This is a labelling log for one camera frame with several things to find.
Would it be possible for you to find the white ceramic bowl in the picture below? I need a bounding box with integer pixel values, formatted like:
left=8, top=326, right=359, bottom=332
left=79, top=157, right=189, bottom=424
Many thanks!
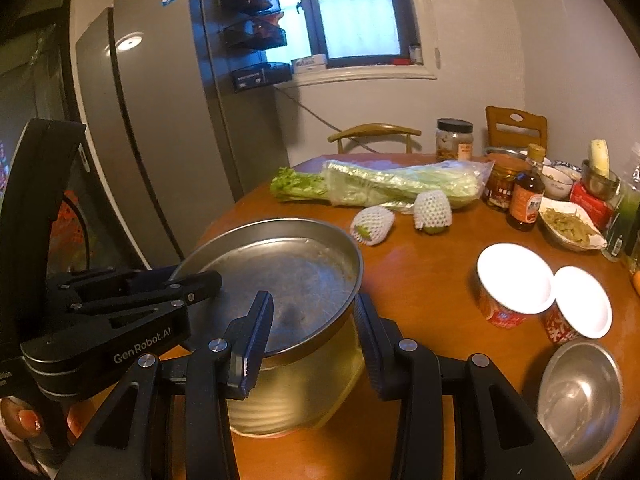
left=541, top=166, right=574, bottom=200

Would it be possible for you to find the net-wrapped green fruit right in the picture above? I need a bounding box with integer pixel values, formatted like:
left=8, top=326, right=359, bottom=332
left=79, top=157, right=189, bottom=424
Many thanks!
left=413, top=190, right=452, bottom=234

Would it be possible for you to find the green liquid plastic bottle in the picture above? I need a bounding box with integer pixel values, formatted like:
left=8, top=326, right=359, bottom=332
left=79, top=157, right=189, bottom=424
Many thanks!
left=602, top=144, right=640, bottom=264

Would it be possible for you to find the white dish of food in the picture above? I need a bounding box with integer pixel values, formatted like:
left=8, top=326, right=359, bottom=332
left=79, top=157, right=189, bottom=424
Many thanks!
left=539, top=197, right=606, bottom=252

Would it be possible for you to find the small steel bowl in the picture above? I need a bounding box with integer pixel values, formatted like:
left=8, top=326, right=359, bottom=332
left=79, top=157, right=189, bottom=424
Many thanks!
left=580, top=159, right=620, bottom=202

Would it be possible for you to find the net-wrapped green fruit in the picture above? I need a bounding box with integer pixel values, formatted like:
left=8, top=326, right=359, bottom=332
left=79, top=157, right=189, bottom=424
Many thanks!
left=413, top=190, right=452, bottom=234
left=349, top=206, right=395, bottom=246

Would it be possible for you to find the left hand with pink nails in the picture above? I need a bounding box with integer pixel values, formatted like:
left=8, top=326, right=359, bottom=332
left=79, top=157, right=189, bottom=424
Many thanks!
left=0, top=393, right=101, bottom=461

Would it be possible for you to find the red white noodle cup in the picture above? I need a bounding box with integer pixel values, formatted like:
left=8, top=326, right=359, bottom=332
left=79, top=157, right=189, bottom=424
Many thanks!
left=544, top=266, right=613, bottom=344

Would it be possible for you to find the cream shell-shaped plate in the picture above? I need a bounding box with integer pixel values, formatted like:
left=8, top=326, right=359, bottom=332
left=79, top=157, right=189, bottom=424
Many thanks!
left=228, top=318, right=364, bottom=439

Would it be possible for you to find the wooden chair with cutout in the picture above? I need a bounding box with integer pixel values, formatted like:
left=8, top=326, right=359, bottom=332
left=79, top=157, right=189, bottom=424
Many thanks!
left=485, top=106, right=548, bottom=148

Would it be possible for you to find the red instant noodle cup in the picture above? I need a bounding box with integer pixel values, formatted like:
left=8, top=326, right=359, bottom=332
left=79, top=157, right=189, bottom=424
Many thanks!
left=476, top=243, right=554, bottom=328

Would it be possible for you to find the round metal tray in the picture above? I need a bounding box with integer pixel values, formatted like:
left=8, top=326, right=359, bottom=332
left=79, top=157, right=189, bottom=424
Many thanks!
left=175, top=218, right=363, bottom=370

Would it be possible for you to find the chili sauce glass jar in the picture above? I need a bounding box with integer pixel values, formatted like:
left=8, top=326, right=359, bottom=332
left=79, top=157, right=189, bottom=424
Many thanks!
left=483, top=153, right=527, bottom=211

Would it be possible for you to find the brown sauce bottle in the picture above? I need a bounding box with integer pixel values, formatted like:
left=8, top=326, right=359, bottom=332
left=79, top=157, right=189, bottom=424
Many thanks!
left=506, top=144, right=546, bottom=232

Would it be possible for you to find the window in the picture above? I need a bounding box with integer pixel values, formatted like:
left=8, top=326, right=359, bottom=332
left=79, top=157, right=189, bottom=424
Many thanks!
left=266, top=0, right=439, bottom=82

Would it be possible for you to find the red box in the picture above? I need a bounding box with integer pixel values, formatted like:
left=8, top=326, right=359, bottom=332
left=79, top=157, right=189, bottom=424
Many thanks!
left=570, top=180, right=614, bottom=232

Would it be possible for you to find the orange carrot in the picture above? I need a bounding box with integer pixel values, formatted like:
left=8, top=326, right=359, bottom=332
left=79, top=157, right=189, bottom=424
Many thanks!
left=631, top=270, right=640, bottom=296

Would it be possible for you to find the grey refrigerator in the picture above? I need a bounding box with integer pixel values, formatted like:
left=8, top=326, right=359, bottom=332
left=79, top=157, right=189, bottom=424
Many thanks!
left=72, top=0, right=288, bottom=266

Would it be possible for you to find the pale vegetable piece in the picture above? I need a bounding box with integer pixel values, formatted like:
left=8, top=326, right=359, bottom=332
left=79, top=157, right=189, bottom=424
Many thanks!
left=588, top=139, right=611, bottom=178

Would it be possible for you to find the bagged celery bunch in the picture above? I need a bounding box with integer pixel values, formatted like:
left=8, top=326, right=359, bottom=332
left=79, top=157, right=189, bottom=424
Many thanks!
left=270, top=159, right=494, bottom=214

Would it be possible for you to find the curved-back wooden chair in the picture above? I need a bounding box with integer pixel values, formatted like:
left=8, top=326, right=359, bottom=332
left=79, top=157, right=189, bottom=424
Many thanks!
left=328, top=122, right=422, bottom=154

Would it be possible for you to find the black box on fridge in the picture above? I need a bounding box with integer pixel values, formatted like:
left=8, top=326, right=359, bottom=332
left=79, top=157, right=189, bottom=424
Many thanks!
left=231, top=62, right=292, bottom=92

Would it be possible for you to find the black-lidded plastic jar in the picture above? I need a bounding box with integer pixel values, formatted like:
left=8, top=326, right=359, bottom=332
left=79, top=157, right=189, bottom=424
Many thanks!
left=436, top=118, right=474, bottom=162

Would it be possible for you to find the stainless steel bowl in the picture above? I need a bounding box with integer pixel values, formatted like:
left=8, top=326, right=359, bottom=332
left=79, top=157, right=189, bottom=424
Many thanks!
left=537, top=338, right=623, bottom=476

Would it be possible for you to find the net-wrapped green fruit left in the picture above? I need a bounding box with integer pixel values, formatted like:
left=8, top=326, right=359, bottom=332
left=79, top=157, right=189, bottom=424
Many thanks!
left=349, top=206, right=395, bottom=246

